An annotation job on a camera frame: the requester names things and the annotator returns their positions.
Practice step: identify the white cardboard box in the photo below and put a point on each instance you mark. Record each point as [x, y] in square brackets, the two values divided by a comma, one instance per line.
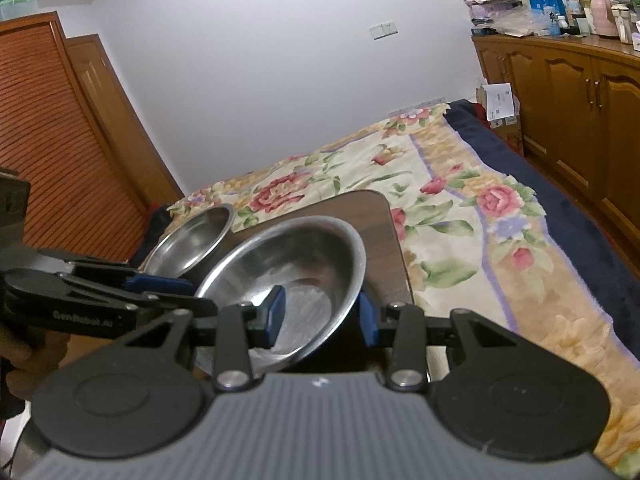
[501, 107]

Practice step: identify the floral bed blanket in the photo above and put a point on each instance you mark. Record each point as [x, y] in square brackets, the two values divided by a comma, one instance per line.
[480, 228]

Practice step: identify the wooden sideboard cabinet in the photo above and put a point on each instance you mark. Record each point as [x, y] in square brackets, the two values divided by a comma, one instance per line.
[579, 102]

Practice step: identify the medium steel bowl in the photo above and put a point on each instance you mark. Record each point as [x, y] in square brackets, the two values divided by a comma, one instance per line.
[320, 261]

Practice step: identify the wall light switch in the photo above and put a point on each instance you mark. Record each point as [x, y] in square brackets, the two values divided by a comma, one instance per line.
[383, 30]

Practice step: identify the dark clothing on bed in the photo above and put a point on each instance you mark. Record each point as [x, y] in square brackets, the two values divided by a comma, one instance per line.
[159, 220]

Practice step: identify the small steel bowl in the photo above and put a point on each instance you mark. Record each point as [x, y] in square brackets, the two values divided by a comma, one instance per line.
[181, 251]

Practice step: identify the pink thermos jug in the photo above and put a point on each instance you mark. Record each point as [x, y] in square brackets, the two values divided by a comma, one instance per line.
[603, 21]

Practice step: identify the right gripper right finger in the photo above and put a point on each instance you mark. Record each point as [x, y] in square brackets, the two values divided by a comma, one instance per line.
[400, 329]

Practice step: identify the folded fabric pile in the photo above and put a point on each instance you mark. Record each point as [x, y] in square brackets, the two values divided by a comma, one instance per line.
[482, 12]

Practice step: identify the blue box on sideboard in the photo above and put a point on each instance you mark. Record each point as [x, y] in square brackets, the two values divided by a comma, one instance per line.
[547, 7]

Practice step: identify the wooden louvered wardrobe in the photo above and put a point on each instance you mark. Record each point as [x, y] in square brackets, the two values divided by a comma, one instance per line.
[68, 128]

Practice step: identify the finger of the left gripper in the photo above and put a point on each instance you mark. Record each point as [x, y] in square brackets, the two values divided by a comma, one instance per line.
[44, 292]
[158, 285]

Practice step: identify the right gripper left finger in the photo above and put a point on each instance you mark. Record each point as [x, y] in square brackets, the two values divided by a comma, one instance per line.
[241, 327]

